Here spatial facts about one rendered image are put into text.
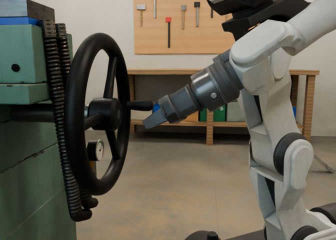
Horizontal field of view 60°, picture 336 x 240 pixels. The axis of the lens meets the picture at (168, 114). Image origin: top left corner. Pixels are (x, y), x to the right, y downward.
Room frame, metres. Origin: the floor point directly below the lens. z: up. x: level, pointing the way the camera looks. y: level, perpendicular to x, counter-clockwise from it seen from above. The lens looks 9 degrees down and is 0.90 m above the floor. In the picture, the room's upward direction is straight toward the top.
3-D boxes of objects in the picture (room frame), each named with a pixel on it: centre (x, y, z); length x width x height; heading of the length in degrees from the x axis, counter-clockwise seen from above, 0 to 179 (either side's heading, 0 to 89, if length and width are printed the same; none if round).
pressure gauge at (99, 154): (0.80, 0.21, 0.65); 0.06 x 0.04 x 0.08; 173
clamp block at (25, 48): (0.53, 0.26, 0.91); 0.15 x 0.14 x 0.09; 173
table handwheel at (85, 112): (0.54, 0.19, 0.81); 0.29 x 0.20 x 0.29; 173
